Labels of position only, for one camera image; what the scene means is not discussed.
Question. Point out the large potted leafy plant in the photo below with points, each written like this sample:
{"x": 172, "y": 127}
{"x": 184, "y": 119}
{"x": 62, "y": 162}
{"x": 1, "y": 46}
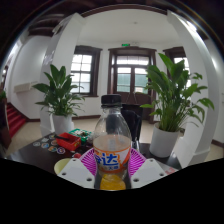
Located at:
{"x": 173, "y": 100}

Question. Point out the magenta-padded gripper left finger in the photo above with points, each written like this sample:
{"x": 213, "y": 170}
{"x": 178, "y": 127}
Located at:
{"x": 76, "y": 173}

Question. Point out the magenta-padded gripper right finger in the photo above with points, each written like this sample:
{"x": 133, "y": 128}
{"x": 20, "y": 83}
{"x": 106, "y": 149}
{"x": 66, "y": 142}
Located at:
{"x": 148, "y": 171}

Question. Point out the narrow dark-framed window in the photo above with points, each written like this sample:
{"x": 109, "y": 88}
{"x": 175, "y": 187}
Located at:
{"x": 180, "y": 60}

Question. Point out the black chair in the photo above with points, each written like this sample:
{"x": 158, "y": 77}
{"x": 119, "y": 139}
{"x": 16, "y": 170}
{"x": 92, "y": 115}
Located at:
{"x": 135, "y": 123}

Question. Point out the red open box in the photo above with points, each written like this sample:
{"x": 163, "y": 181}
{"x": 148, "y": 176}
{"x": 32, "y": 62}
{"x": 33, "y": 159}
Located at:
{"x": 68, "y": 141}

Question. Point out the green exit sign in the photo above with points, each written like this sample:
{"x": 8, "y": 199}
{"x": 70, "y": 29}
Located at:
{"x": 125, "y": 45}

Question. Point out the red carpeted stairs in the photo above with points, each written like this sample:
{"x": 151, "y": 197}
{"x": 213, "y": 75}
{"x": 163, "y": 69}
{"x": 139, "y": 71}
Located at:
{"x": 16, "y": 120}

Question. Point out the wide dark-framed window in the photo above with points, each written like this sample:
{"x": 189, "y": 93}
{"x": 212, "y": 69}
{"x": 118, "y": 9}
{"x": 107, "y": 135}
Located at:
{"x": 83, "y": 73}

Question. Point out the dark wooden glazed double door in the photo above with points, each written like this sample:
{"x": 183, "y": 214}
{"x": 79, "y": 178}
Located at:
{"x": 131, "y": 73}

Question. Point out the small potted leafy plant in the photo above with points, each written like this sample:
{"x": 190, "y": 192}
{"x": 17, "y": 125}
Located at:
{"x": 60, "y": 96}

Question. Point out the long white wall heater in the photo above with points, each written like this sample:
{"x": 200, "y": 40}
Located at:
{"x": 25, "y": 86}

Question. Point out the clear orange soda bottle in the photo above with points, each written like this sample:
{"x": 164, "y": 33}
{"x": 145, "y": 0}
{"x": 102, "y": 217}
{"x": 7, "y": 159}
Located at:
{"x": 111, "y": 156}

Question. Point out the round printed sticker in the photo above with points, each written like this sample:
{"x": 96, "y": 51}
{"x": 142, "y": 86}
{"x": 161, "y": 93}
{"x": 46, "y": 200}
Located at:
{"x": 52, "y": 148}
{"x": 45, "y": 145}
{"x": 36, "y": 144}
{"x": 45, "y": 140}
{"x": 54, "y": 142}

